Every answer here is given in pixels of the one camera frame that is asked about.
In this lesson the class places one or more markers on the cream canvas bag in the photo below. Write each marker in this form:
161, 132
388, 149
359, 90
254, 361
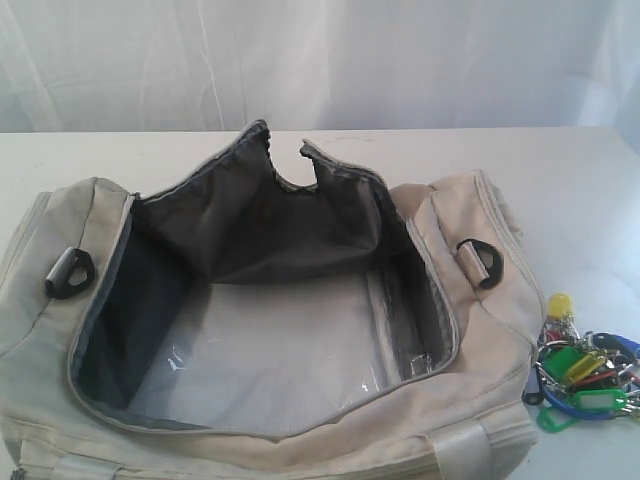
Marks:
238, 326

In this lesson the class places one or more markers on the bunch of colourful key tags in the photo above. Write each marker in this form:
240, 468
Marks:
589, 377

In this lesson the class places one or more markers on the white curtain backdrop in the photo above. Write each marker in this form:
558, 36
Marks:
311, 65

